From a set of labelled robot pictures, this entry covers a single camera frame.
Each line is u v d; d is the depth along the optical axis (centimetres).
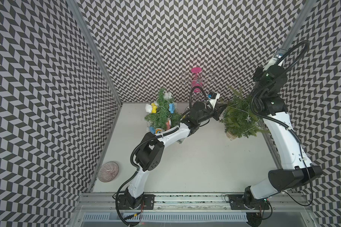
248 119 73
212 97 67
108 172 81
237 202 74
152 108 73
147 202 72
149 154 51
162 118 72
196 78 104
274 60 49
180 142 96
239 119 73
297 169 40
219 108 71
